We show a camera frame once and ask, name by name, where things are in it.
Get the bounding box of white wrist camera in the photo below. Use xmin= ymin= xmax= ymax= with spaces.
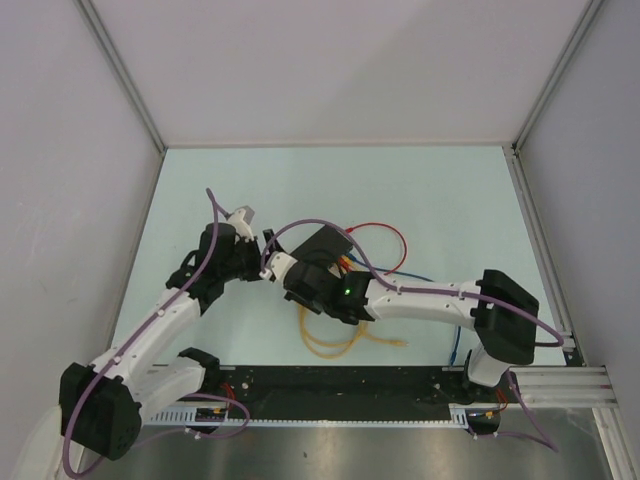
xmin=226 ymin=205 xmax=255 ymax=241
xmin=260 ymin=252 xmax=297 ymax=284

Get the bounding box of black network switch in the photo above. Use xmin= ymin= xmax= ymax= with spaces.
xmin=291 ymin=226 xmax=353 ymax=268

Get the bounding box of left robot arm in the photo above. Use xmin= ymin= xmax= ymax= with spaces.
xmin=59 ymin=220 xmax=296 ymax=460

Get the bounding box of red ethernet cable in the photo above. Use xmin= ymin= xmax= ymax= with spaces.
xmin=339 ymin=222 xmax=409 ymax=276

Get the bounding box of grey slotted cable duct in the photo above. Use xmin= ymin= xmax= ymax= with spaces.
xmin=146 ymin=405 xmax=480 ymax=429

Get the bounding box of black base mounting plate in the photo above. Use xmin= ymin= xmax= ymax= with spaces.
xmin=199 ymin=366 xmax=516 ymax=420

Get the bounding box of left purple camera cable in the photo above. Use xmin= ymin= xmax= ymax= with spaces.
xmin=60 ymin=187 xmax=252 ymax=476

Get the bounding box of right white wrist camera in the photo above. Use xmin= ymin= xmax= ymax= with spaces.
xmin=260 ymin=252 xmax=297 ymax=284

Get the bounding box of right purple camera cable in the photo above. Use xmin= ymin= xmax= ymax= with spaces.
xmin=260 ymin=217 xmax=565 ymax=454

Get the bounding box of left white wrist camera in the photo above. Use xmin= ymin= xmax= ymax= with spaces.
xmin=226 ymin=205 xmax=255 ymax=241

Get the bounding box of purple camera cable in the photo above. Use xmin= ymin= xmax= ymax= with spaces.
xmin=260 ymin=217 xmax=565 ymax=454
xmin=60 ymin=187 xmax=252 ymax=476

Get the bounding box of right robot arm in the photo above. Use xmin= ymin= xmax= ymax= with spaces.
xmin=277 ymin=261 xmax=539 ymax=401

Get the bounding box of blue ethernet cable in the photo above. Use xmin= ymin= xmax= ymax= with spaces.
xmin=347 ymin=254 xmax=464 ymax=362

